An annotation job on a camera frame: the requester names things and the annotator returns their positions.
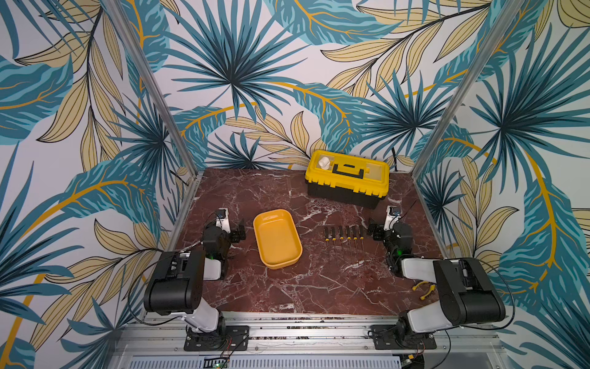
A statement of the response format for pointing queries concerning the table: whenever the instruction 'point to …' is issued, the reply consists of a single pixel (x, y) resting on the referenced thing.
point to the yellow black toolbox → (347, 181)
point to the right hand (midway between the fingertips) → (383, 218)
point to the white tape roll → (324, 162)
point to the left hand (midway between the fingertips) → (231, 221)
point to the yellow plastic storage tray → (278, 238)
